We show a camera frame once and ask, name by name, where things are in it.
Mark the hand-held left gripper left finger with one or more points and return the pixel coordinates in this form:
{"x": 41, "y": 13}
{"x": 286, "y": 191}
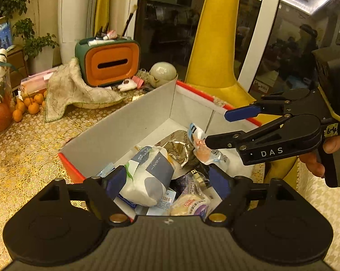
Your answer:
{"x": 114, "y": 182}

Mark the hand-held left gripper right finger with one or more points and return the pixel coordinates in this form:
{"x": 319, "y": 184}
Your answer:
{"x": 218, "y": 179}

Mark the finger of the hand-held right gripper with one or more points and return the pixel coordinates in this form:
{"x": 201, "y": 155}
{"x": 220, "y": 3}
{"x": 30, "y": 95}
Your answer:
{"x": 240, "y": 113}
{"x": 260, "y": 153}

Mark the orange white snack wrapper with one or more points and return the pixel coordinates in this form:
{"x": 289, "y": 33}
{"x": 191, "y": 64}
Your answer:
{"x": 206, "y": 153}

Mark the white grey tissue pack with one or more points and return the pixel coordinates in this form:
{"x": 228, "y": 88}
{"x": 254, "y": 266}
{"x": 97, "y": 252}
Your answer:
{"x": 147, "y": 180}

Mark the silver foil wrapper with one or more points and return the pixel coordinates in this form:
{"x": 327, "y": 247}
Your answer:
{"x": 178, "y": 149}

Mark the red white cardboard box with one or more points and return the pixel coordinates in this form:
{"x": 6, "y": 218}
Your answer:
{"x": 124, "y": 127}

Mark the person's right hand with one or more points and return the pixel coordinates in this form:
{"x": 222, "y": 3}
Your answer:
{"x": 339, "y": 144}

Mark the yellow chair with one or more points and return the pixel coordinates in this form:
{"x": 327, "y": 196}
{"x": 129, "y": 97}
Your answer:
{"x": 215, "y": 48}

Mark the houndstooth seat cushion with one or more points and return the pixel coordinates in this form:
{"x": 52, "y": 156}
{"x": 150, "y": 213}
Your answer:
{"x": 322, "y": 203}

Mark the round celadon teapot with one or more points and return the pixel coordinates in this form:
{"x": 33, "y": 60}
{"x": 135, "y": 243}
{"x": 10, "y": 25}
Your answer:
{"x": 162, "y": 73}

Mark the small white figurine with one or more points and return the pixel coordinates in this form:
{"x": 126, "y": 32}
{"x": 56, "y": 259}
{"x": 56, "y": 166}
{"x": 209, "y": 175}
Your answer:
{"x": 127, "y": 85}

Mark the beige dish cloth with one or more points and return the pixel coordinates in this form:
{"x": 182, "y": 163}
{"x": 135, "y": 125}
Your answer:
{"x": 68, "y": 90}

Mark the pink clip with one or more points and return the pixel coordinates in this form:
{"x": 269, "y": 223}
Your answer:
{"x": 138, "y": 81}

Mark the green orange tissue box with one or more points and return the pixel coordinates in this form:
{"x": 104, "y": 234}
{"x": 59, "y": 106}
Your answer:
{"x": 110, "y": 73}

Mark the pile of small tangerines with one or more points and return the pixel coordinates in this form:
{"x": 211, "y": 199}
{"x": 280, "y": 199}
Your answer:
{"x": 33, "y": 108}

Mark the pink flat box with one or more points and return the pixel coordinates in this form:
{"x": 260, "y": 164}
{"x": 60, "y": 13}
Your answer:
{"x": 37, "y": 82}

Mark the white tube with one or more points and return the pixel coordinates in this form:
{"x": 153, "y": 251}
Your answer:
{"x": 100, "y": 42}

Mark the pink tube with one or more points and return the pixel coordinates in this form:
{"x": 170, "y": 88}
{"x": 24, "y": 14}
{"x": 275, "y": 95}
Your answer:
{"x": 112, "y": 34}

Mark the wooden tv cabinet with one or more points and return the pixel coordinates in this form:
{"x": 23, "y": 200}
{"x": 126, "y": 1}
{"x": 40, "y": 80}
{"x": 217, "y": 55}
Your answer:
{"x": 16, "y": 62}

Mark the printed clear gift bag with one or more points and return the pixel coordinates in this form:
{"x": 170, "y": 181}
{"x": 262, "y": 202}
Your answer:
{"x": 0, "y": 76}

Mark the yellow curtain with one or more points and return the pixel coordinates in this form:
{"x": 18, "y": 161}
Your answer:
{"x": 103, "y": 5}

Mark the grey curtain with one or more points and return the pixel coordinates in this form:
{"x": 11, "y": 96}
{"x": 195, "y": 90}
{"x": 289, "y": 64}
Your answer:
{"x": 92, "y": 5}

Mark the leafy potted plant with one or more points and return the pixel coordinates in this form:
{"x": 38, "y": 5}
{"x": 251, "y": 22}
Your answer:
{"x": 17, "y": 0}

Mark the white door frame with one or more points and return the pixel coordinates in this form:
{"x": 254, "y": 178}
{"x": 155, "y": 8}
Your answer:
{"x": 260, "y": 34}

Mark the blue photo frame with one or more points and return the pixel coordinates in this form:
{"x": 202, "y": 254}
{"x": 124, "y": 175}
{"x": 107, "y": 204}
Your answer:
{"x": 2, "y": 36}

